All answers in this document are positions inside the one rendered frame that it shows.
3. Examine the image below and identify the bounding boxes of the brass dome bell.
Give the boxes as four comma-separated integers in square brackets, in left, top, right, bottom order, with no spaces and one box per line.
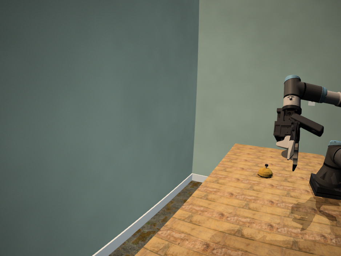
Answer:
[258,164,273,178]

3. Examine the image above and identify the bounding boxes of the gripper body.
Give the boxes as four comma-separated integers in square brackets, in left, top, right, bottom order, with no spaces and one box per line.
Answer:
[273,105,302,143]

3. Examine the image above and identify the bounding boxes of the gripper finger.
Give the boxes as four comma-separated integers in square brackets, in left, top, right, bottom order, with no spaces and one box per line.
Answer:
[281,142,299,171]
[276,125,297,160]

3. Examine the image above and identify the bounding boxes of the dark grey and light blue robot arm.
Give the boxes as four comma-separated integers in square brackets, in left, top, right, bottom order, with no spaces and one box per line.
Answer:
[283,75,341,188]

